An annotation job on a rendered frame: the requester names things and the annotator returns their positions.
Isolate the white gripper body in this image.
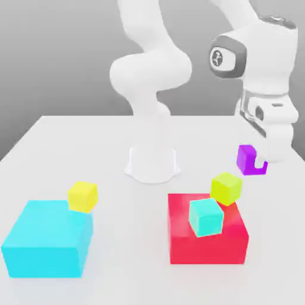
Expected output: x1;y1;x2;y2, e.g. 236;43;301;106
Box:
238;96;300;164

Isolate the small purple cube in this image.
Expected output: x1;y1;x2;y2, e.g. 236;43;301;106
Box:
236;144;269;176

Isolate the small lime cube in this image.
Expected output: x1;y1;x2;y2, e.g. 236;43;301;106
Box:
210;172;243;207

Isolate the small teal cube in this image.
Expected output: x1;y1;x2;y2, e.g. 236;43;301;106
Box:
188;197;225;238

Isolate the small yellow cube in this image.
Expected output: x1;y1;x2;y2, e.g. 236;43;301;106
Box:
67;180;99;213

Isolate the large red box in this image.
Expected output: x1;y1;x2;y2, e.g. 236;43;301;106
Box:
167;192;250;265

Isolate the large cyan box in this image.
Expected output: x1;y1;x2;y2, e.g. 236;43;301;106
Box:
0;199;94;279

